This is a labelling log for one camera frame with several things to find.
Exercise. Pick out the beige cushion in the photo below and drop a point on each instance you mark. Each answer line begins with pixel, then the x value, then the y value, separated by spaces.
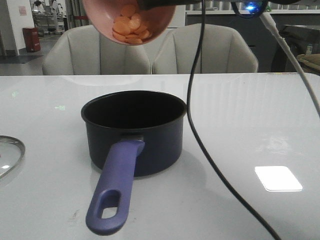
pixel 310 63

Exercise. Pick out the red bin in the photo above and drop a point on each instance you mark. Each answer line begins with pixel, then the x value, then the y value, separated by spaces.
pixel 31 39

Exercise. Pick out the glass lid with blue knob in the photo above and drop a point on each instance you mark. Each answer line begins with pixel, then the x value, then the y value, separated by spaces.
pixel 12 152

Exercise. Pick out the left grey chair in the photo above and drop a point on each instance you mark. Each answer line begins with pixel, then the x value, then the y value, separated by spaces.
pixel 84 51

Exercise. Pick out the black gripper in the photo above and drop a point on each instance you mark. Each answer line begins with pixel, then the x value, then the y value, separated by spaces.
pixel 150 4

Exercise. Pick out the white cabinet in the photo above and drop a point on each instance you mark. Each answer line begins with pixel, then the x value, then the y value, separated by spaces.
pixel 179 17

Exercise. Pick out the dark blue saucepan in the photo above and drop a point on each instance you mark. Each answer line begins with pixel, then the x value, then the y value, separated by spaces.
pixel 130 134

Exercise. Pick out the pink bowl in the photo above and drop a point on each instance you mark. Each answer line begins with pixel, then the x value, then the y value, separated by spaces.
pixel 102 13

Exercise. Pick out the grey sideboard counter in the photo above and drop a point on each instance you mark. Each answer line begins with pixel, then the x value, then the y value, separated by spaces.
pixel 259 39

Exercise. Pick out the right grey chair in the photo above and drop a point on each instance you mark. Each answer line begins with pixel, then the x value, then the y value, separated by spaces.
pixel 223 51

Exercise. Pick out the grey chair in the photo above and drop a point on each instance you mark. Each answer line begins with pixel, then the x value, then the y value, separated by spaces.
pixel 223 51
pixel 84 51

